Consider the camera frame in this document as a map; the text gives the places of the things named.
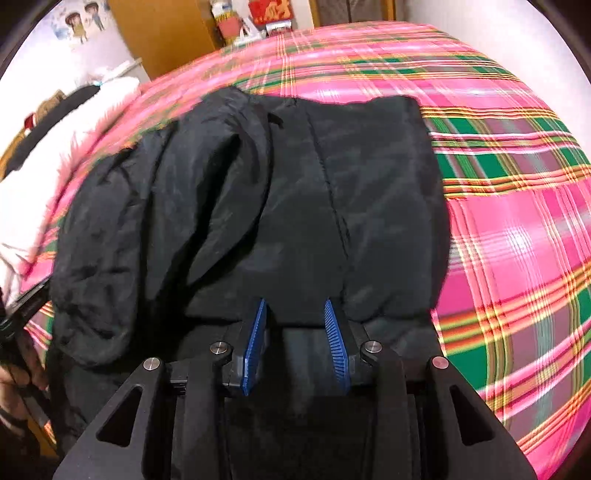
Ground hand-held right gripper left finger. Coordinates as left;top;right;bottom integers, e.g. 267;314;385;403
53;298;269;480

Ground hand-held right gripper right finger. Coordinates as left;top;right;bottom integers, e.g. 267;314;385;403
323;298;539;480

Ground black hooded puffer jacket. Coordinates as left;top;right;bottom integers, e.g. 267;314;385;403
48;87;453;388

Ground person's left hand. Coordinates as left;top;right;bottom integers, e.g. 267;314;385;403
0;364;49;437

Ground white folded duvet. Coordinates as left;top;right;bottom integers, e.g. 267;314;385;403
0;76;141;305

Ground wooden headboard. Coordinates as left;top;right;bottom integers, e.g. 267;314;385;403
0;124;33;181

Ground black pillow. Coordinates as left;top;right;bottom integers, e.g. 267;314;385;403
9;85;100;169

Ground pink green plaid bed sheet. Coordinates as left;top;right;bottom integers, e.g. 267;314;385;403
18;21;591;480

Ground brown teddy bear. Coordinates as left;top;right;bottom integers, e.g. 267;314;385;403
34;90;65;121

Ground white nightstand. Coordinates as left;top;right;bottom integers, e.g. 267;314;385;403
95;60;151;86

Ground wooden wardrobe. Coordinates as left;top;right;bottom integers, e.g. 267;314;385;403
107;0;227;79

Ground white basket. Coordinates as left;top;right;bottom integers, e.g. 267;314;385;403
233;18;266;44

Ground red gift box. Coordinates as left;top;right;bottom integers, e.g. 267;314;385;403
247;0;294;24

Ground dark fabric wardrobe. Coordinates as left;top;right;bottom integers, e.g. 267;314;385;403
309;0;398;24

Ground cartoon couple wall poster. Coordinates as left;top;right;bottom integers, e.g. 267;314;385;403
48;0;109;44

